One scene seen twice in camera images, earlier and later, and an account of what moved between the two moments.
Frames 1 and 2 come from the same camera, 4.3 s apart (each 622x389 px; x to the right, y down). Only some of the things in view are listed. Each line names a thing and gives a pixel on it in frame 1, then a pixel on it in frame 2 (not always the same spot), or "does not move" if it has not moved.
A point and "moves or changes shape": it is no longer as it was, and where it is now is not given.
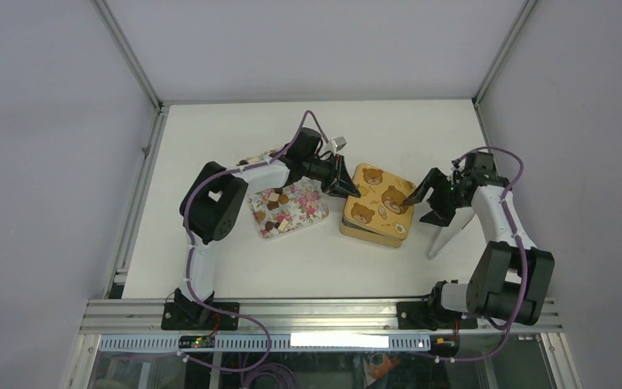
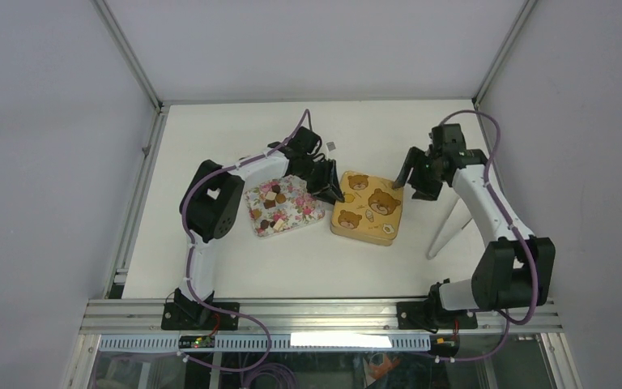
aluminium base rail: (145, 316) does not move
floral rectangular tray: (277, 211) does not move
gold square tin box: (354, 230) moves or changes shape
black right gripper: (440, 215) -> (423, 191)
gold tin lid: (380, 207) moves or changes shape
